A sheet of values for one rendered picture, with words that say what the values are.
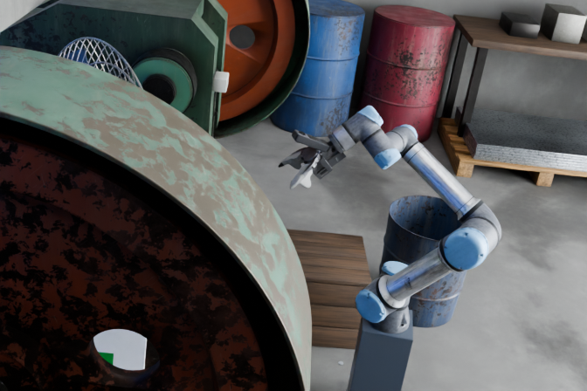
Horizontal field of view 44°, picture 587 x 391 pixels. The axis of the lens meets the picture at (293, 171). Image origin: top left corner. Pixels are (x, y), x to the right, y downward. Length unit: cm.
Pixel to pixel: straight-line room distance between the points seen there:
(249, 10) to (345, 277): 117
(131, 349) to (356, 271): 107
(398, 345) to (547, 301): 144
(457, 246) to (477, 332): 139
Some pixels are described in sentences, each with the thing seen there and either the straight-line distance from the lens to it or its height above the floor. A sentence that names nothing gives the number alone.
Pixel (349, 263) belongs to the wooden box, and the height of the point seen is 35.
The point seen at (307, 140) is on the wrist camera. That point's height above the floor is 115.
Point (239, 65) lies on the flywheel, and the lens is 263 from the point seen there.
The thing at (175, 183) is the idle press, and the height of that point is 167.
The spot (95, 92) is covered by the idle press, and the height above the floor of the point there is 172.
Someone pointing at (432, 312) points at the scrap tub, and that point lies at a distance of 339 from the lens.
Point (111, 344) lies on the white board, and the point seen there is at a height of 45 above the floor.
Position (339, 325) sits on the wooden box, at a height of 12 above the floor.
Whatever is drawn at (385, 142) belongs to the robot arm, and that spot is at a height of 117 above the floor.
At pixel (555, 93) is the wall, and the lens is 612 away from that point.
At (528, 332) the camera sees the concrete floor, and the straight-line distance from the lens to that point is 363.
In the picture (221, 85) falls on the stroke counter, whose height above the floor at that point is 132.
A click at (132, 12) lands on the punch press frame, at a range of 205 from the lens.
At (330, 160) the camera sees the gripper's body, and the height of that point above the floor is 108.
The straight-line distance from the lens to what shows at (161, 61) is 194.
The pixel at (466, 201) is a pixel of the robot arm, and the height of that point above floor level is 103.
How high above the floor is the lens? 202
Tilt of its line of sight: 26 degrees down
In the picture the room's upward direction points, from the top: 8 degrees clockwise
